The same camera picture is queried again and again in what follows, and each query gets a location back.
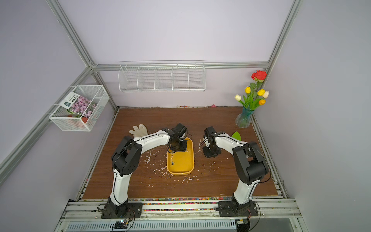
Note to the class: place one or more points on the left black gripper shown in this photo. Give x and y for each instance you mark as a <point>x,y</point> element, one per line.
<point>183,148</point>

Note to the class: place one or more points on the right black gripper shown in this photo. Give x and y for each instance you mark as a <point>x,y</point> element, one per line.
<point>206,154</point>

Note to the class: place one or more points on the yellow plastic storage box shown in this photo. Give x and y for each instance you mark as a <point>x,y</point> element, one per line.
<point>181,163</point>

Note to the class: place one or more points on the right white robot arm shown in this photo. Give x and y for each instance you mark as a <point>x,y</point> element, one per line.
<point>250,164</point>

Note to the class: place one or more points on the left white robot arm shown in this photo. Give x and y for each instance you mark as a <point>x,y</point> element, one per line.
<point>125,159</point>

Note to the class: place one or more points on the green leaf spatula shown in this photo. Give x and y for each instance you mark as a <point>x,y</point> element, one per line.
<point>236,135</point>

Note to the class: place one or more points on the white rubber glove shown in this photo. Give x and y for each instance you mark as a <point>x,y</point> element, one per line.
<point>139,131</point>

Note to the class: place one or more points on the blue glass vase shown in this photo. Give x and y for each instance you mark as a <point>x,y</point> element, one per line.
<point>244,120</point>

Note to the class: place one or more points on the artificial flower bouquet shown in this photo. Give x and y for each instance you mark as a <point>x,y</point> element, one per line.
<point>255,96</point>

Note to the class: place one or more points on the pink flower packet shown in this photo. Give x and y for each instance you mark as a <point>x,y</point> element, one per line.
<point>78,105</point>

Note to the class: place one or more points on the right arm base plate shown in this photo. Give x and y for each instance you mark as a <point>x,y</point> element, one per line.
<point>233,209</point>

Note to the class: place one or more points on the white wire wall shelf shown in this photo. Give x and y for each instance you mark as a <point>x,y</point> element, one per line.
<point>162,76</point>

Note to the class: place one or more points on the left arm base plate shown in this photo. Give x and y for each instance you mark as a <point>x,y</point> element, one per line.
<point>126,210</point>

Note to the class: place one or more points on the white wire basket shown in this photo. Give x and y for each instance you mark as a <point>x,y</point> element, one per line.
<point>62,119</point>

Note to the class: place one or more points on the aluminium front rail frame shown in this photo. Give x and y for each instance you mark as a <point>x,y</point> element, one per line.
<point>178,215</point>

